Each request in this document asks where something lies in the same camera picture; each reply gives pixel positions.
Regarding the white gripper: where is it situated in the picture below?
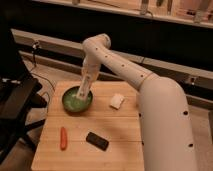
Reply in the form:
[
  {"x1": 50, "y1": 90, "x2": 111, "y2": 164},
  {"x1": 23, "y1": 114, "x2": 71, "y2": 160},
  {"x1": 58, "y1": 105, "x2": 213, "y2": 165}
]
[{"x1": 82, "y1": 59, "x2": 101, "y2": 83}]

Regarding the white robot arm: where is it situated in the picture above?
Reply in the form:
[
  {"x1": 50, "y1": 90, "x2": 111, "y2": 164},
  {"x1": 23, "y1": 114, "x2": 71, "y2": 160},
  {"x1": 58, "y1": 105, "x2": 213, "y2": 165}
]
[{"x1": 78, "y1": 34, "x2": 198, "y2": 171}]

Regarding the green ceramic bowl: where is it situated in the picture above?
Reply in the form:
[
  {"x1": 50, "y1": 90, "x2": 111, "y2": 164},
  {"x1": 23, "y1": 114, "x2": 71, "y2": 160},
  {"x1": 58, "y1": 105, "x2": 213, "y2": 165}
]
[{"x1": 62, "y1": 86, "x2": 93, "y2": 113}]

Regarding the white sponge block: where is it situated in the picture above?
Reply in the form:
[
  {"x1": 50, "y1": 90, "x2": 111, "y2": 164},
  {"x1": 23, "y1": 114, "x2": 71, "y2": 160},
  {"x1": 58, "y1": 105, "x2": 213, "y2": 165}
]
[{"x1": 110, "y1": 93, "x2": 125, "y2": 109}]

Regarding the orange carrot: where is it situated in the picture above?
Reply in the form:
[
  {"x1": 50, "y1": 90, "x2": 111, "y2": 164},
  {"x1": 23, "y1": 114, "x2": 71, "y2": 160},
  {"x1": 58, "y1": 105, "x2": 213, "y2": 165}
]
[{"x1": 60, "y1": 127, "x2": 67, "y2": 150}]

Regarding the black rectangular device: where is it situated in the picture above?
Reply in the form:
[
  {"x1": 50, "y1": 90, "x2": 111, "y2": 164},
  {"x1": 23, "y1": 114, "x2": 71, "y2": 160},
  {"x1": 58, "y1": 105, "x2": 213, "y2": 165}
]
[{"x1": 86, "y1": 132, "x2": 109, "y2": 151}]

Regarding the black office chair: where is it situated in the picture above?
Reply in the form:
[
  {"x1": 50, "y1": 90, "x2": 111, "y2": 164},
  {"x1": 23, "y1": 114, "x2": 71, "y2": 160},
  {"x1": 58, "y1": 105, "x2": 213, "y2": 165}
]
[{"x1": 0, "y1": 19, "x2": 47, "y2": 164}]

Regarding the black cable on floor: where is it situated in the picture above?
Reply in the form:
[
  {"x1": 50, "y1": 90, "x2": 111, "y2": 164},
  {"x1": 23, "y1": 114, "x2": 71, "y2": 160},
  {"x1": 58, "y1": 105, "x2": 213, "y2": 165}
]
[{"x1": 30, "y1": 41, "x2": 56, "y2": 104}]

